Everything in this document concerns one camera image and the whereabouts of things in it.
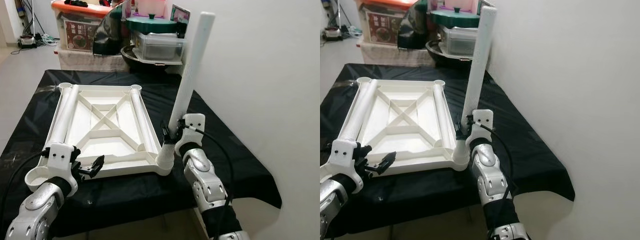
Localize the cream plastic children table top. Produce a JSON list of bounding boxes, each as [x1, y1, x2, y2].
[[25, 82, 176, 193], [327, 76, 471, 176]]

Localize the black tablecloth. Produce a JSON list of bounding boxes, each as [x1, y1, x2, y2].
[[0, 69, 283, 238], [320, 62, 576, 238]]

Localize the black wok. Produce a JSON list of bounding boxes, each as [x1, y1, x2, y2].
[[121, 46, 173, 73], [426, 40, 473, 68]]

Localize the clear plastic container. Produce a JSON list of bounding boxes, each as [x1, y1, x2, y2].
[[131, 31, 188, 65], [440, 25, 478, 57]]

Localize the beige patterned cloth cover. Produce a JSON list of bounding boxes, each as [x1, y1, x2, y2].
[[57, 49, 128, 72], [361, 44, 433, 68]]

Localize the black plastic bag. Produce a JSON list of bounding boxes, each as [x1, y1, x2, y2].
[[92, 7, 132, 56], [397, 2, 436, 51]]

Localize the green pot lid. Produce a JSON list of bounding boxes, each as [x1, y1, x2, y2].
[[125, 14, 180, 35], [431, 7, 483, 28]]

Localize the orange lid storage box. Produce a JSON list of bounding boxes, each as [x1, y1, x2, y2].
[[356, 0, 418, 48], [51, 0, 113, 52]]

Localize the pink storage box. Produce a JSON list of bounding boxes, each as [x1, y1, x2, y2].
[[131, 0, 171, 18], [437, 0, 481, 12]]

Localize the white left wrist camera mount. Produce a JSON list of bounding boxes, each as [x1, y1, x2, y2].
[[40, 143, 82, 176], [331, 139, 368, 173]]

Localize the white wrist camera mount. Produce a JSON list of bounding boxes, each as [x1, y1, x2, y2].
[[331, 139, 368, 173], [470, 109, 496, 148], [176, 113, 207, 146], [40, 143, 82, 176]]

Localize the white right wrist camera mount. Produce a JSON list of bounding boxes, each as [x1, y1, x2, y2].
[[176, 113, 207, 146], [470, 109, 496, 148]]

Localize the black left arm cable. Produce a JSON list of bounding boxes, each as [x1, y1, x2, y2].
[[0, 152, 48, 216]]

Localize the tangled floor cables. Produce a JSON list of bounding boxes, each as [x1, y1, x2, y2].
[[342, 26, 363, 41], [34, 32, 58, 47]]

